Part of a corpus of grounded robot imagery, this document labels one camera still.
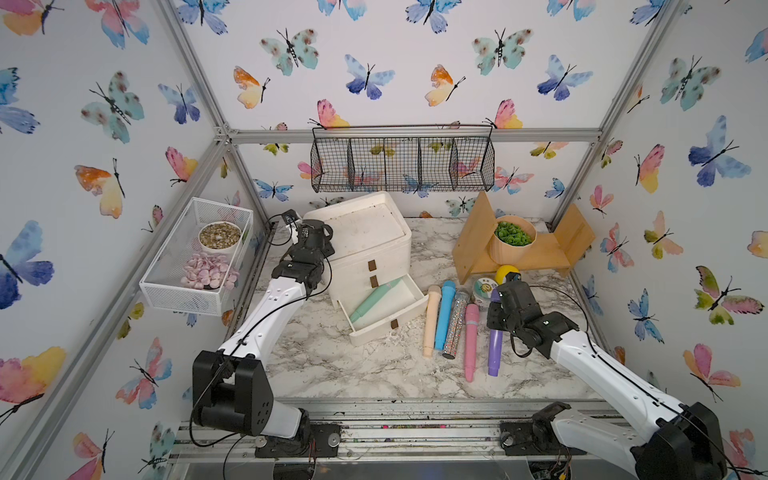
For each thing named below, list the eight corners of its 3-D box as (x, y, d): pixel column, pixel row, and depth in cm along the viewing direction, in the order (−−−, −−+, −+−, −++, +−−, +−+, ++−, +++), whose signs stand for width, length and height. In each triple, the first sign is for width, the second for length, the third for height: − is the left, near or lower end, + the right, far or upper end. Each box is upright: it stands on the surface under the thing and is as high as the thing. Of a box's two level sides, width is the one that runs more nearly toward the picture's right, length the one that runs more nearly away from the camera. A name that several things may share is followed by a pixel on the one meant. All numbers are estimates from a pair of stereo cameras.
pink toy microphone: (461, 379, 85) (463, 376, 82) (465, 307, 99) (467, 302, 97) (475, 382, 84) (478, 379, 82) (477, 309, 99) (479, 304, 96)
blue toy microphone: (432, 348, 90) (433, 344, 87) (442, 284, 104) (443, 279, 102) (447, 351, 89) (448, 347, 87) (455, 286, 103) (456, 282, 101)
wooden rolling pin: (422, 357, 89) (423, 351, 86) (427, 290, 104) (428, 284, 101) (436, 359, 89) (438, 354, 86) (440, 292, 104) (441, 285, 101)
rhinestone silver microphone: (441, 357, 88) (442, 352, 86) (454, 295, 102) (456, 290, 99) (457, 361, 87) (459, 357, 85) (468, 299, 101) (470, 293, 98)
